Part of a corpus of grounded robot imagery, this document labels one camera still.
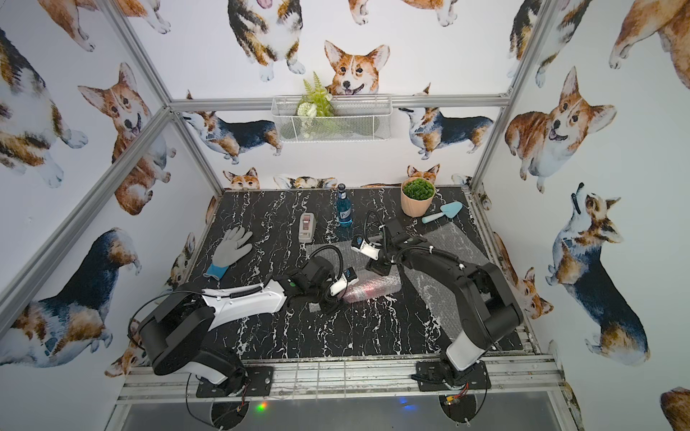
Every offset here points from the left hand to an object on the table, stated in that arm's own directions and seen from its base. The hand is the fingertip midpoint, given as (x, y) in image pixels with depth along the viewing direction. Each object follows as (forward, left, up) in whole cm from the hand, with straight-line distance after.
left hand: (347, 292), depth 86 cm
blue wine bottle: (+29, +2, +7) cm, 30 cm away
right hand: (+11, -8, +4) cm, 14 cm away
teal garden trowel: (+37, -42, -5) cm, 57 cm away
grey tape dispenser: (+27, +16, -1) cm, 31 cm away
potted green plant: (+35, -27, +7) cm, 45 cm away
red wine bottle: (0, -8, +1) cm, 8 cm away
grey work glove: (+19, +45, -5) cm, 49 cm away
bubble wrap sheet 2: (+2, -31, -4) cm, 31 cm away
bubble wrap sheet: (+5, -2, +13) cm, 14 cm away
